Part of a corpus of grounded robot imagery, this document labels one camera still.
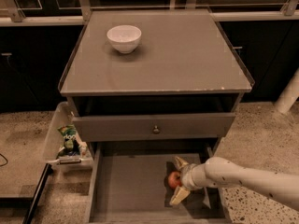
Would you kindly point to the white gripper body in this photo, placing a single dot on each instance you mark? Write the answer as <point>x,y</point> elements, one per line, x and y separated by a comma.
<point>187,177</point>

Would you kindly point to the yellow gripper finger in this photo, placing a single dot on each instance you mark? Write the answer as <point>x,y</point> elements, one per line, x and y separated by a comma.
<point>180,194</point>
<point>180,163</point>

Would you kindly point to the red apple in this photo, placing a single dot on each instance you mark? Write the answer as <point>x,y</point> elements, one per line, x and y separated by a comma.
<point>173,180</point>

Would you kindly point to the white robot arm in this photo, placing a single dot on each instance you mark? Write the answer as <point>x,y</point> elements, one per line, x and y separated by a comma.
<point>274,171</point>

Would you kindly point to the round metal drawer knob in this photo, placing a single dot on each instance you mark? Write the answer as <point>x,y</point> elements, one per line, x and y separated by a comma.
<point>156,130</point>

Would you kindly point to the grey open middle drawer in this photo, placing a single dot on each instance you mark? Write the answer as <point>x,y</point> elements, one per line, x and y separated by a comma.
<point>129,186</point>

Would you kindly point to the grey top drawer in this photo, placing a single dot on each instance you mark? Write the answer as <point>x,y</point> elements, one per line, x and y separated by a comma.
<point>139,127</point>

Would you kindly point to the grey drawer cabinet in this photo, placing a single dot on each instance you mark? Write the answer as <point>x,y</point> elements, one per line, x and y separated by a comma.
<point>182,65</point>

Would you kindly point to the green snack bag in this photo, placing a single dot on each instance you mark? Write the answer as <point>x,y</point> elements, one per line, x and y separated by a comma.
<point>70,144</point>

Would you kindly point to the clear plastic storage bin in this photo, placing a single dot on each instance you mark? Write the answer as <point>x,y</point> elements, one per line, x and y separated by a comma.
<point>84,160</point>

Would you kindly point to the white ceramic bowl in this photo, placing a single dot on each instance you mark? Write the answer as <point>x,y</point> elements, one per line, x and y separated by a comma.
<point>124,38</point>

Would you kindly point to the metal window railing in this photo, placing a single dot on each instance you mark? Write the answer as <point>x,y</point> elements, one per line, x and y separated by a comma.
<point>43,11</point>

